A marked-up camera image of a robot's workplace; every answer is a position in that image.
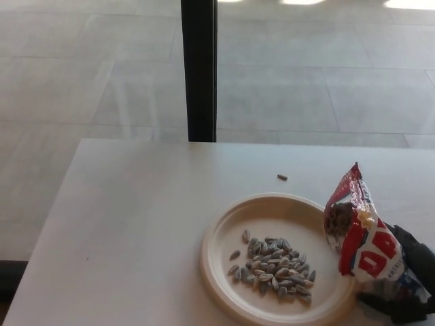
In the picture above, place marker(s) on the black vertical window frame post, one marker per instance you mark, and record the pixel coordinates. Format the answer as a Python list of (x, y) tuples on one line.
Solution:
[(200, 68)]

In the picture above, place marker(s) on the single brown stray seed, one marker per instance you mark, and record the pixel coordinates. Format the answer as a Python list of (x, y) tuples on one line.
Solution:
[(281, 176)]

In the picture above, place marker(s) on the dark baseboard strip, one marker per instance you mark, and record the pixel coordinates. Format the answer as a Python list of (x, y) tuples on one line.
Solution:
[(10, 276)]

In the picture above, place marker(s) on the cream round paper plate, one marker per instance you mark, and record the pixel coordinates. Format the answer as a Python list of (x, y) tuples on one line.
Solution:
[(272, 217)]

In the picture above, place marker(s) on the red white sunflower seed bag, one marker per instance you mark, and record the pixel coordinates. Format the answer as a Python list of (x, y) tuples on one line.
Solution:
[(370, 258)]

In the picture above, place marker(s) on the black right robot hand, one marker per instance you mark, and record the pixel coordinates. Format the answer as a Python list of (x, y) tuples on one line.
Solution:
[(421, 254)]

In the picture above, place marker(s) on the pile of striped sunflower seeds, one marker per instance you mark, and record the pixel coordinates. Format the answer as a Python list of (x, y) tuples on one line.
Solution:
[(275, 268)]

